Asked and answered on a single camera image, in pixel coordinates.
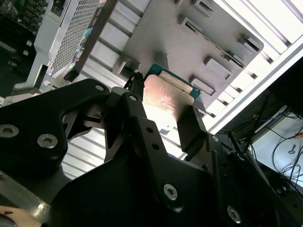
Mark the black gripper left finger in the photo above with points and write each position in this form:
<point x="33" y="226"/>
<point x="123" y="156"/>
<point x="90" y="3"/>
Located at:
<point x="35" y="123"/>

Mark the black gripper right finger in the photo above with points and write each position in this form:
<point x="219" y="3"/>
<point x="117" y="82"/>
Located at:
<point x="191" y="132"/>

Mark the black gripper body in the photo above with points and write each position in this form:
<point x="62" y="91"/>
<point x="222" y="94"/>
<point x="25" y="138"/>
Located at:
<point x="113" y="189"/>

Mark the CPU with silver top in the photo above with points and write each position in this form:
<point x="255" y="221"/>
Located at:
<point x="165" y="92"/>

